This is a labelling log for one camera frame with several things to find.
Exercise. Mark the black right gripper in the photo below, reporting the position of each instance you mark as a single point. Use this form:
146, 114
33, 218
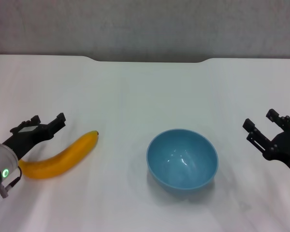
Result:
287, 149

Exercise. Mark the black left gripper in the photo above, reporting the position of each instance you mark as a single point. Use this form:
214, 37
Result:
29, 139

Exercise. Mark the yellow banana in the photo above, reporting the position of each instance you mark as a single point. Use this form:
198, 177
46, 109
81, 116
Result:
62, 155

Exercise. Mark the blue bowl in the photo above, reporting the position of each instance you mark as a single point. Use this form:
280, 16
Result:
182, 159

